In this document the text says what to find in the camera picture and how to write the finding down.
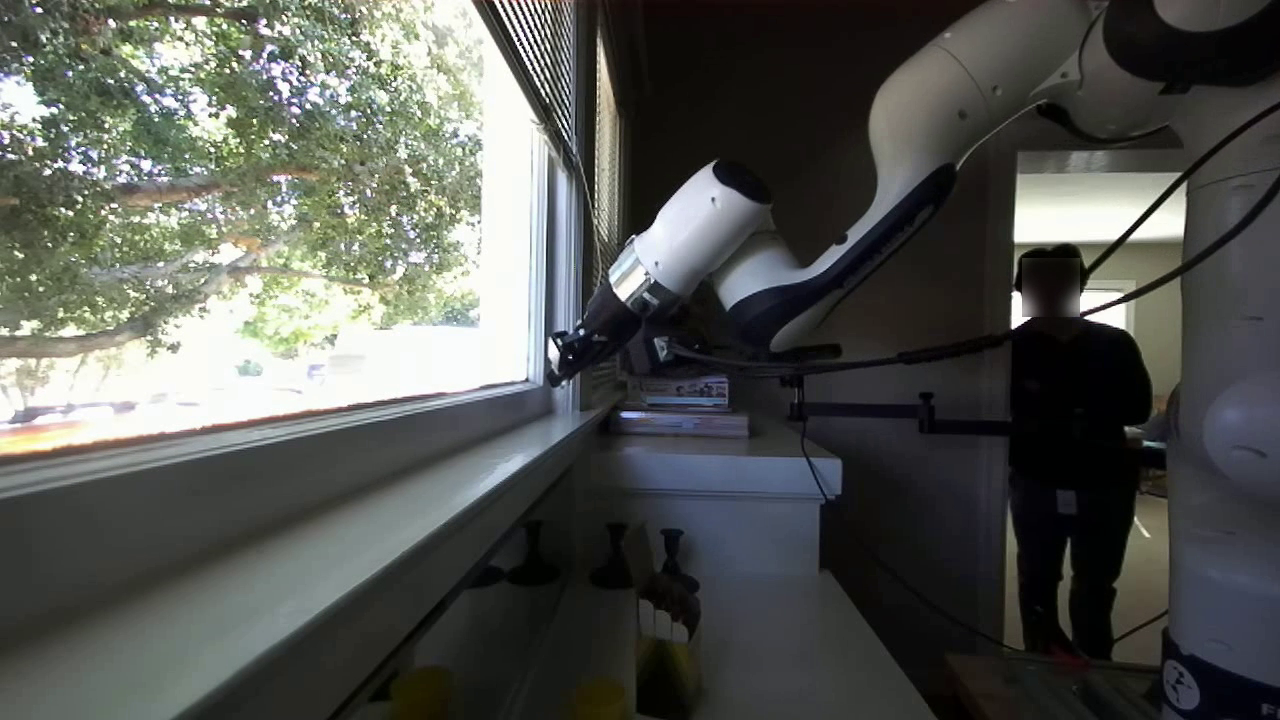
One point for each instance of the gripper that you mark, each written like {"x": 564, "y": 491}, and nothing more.
{"x": 612, "y": 318}

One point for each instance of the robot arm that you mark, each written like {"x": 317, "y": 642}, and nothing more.
{"x": 960, "y": 90}

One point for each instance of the lowered dark window blinds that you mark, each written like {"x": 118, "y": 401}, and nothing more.
{"x": 606, "y": 170}

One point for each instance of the raised dark window blinds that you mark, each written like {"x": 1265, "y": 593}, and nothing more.
{"x": 535, "y": 50}

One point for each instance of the colourful box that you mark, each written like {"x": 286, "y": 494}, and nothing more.
{"x": 686, "y": 391}

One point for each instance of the thin blind wand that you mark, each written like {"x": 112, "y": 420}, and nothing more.
{"x": 588, "y": 210}

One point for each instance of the white cabinet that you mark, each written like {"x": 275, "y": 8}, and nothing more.
{"x": 720, "y": 490}

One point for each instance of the dark candle holder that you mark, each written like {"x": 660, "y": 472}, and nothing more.
{"x": 533, "y": 568}
{"x": 612, "y": 570}
{"x": 674, "y": 560}

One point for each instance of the bottle with yellow liquid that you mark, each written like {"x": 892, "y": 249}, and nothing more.
{"x": 668, "y": 660}

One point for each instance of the yellow cup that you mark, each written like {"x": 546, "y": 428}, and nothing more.
{"x": 422, "y": 692}
{"x": 600, "y": 702}

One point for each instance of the person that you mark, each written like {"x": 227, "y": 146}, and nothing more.
{"x": 1075, "y": 420}

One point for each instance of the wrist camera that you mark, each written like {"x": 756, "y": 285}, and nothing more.
{"x": 650, "y": 350}

